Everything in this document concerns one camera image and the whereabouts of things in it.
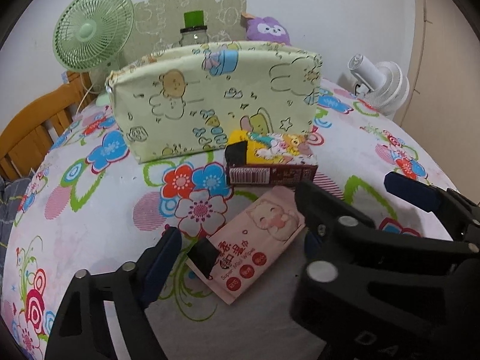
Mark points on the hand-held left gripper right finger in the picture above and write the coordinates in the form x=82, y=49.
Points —
x=311, y=245

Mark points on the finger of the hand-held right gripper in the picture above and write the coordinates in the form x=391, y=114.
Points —
x=330, y=210
x=412, y=193

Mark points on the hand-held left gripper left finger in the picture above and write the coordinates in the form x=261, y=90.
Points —
x=159, y=270

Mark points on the pink wet wipes pack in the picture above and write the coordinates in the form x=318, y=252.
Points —
x=262, y=225

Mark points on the cartoon print fabric storage box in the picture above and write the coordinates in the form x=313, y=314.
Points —
x=195, y=97

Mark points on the yellow cartoon snack box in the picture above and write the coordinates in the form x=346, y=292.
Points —
x=277, y=153

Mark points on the floral tablecloth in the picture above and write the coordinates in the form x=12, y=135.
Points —
x=105, y=202

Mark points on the white standing fan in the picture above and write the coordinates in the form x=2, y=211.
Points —
x=382, y=86

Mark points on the beige door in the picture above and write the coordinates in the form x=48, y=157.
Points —
x=450, y=45

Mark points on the grey plaid pillow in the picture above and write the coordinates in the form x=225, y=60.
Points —
x=11, y=210

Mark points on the purple plush bunny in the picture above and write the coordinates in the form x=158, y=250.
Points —
x=268, y=28

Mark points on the glass jar with green lid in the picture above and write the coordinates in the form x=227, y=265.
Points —
x=194, y=30

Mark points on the green desk fan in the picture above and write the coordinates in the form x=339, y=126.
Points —
x=90, y=30

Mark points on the green cartoon print board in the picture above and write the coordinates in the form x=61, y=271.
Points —
x=161, y=18

